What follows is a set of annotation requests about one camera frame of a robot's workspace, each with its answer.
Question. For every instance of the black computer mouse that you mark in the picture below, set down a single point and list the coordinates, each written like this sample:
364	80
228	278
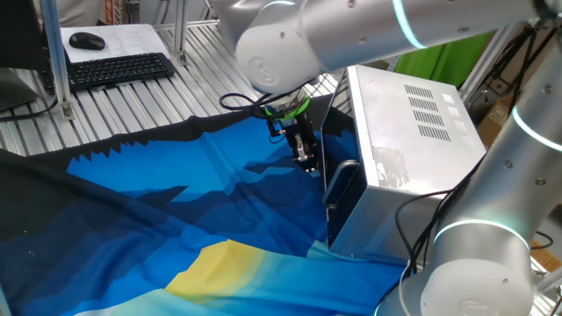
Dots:
87	41

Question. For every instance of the person in white shirt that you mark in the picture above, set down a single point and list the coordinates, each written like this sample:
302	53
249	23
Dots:
74	11

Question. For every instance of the slanted aluminium frame beam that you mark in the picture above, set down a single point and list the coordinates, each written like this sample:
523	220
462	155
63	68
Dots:
485	66

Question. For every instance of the grey monitor stand base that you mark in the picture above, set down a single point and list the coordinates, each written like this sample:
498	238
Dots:
15	90

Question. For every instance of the brown cardboard box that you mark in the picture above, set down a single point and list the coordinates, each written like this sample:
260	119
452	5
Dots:
494	120

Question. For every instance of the red and white striped bar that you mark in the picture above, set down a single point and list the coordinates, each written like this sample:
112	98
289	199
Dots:
109	12

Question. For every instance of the black camera tripod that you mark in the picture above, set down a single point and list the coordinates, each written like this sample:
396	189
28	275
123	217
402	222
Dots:
520	66

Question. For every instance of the black computer monitor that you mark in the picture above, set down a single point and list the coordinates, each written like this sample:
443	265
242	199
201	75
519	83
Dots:
19	30

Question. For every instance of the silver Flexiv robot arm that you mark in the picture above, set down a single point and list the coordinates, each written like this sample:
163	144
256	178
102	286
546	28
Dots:
351	30

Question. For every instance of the small orange cardboard box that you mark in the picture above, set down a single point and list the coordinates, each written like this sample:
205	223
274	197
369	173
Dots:
548	259

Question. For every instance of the thin aluminium frame post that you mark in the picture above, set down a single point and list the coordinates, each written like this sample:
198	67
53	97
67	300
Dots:
180	30

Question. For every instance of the horizontal aluminium frame rail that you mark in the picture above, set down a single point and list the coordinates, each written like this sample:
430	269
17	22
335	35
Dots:
189	24

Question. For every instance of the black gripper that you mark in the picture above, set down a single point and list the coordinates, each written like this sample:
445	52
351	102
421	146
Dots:
303	131

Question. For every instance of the silver microwave body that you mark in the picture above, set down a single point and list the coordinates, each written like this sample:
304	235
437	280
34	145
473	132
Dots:
417	145

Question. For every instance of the thick aluminium frame post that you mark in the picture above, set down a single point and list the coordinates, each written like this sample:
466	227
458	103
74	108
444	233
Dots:
56	52

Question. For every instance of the black computer keyboard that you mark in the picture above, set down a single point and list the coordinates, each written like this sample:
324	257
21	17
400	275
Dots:
110	70

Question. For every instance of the blue landscape print cloth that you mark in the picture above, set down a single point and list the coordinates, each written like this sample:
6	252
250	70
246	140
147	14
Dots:
175	210

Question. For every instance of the green backdrop cloth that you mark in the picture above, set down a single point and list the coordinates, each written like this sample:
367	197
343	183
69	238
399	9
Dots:
443	61

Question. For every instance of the white paper sheet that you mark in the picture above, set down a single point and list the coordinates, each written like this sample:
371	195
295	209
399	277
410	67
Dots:
127	39

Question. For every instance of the white rectangular metal beam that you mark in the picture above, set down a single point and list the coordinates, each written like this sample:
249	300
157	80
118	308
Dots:
336	136

